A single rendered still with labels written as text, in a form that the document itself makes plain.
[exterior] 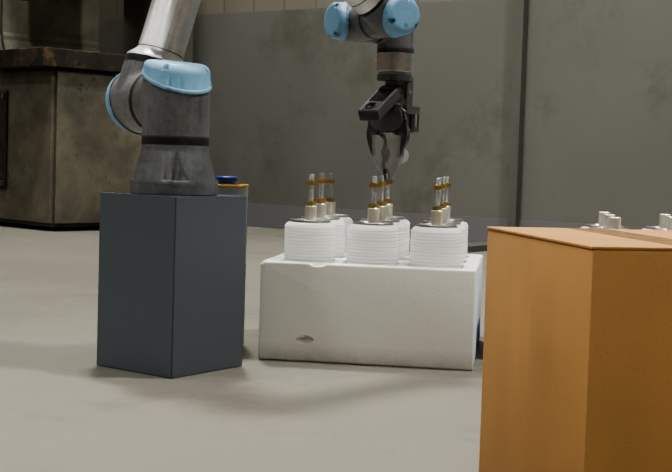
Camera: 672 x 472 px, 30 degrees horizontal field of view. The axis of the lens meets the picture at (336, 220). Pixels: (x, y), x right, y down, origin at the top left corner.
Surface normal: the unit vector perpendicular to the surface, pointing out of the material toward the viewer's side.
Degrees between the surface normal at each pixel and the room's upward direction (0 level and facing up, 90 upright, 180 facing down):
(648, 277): 90
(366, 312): 90
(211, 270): 90
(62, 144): 90
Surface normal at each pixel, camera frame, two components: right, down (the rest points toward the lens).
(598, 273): 0.21, 0.06
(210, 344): 0.80, 0.06
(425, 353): -0.15, 0.04
